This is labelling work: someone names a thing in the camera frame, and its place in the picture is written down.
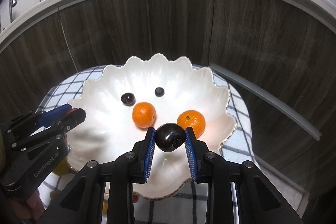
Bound green round fruit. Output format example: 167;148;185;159
52;158;70;176

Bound small dark grape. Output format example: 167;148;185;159
154;87;165;97

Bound orange mandarin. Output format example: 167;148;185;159
132;102;156;128
177;110;206;138

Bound large dark plum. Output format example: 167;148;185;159
154;123;186;152

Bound person's left hand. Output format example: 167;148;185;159
9;189;45;221

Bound white blue checkered cloth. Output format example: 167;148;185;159
38;65;255;223

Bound red grape tomato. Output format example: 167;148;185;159
65;108;77;115
132;194;139;203

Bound white scalloped ceramic bowl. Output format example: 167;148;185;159
64;53;238;200

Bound chrome kitchen faucet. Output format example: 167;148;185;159
9;0;17;23

